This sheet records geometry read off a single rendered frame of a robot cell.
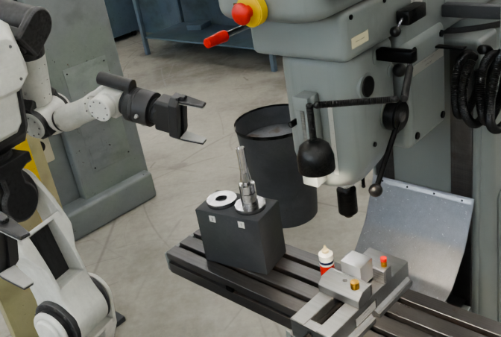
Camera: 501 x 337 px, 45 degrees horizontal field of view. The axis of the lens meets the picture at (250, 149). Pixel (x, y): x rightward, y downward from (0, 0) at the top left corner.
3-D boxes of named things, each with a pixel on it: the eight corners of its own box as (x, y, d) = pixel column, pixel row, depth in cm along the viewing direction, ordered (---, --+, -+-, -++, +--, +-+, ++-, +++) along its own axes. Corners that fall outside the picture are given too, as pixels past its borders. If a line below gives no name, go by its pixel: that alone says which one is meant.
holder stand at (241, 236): (267, 276, 175) (257, 218, 166) (206, 260, 186) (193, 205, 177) (286, 252, 184) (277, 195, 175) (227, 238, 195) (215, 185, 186)
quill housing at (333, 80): (361, 200, 130) (349, 59, 116) (287, 180, 143) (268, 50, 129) (405, 162, 142) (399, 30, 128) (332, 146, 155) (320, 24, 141)
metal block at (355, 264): (361, 288, 151) (360, 268, 149) (342, 279, 155) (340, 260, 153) (373, 276, 155) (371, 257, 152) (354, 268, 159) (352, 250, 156)
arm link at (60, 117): (83, 130, 157) (40, 147, 168) (105, 111, 164) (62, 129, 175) (59, 97, 153) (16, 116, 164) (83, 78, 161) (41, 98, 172)
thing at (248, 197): (259, 199, 175) (256, 181, 172) (255, 207, 171) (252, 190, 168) (244, 198, 176) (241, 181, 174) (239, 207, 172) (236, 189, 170)
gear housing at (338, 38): (347, 65, 113) (343, 13, 108) (251, 54, 128) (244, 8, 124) (431, 16, 134) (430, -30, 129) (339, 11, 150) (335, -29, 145)
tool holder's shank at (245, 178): (253, 180, 172) (247, 145, 167) (250, 186, 169) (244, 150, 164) (242, 180, 173) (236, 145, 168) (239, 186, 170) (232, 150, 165)
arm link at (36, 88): (10, 130, 167) (-5, 60, 153) (41, 107, 177) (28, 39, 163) (45, 142, 164) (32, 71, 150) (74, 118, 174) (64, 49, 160)
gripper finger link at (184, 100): (201, 110, 142) (177, 104, 144) (207, 104, 144) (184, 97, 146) (201, 104, 141) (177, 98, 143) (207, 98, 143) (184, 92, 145)
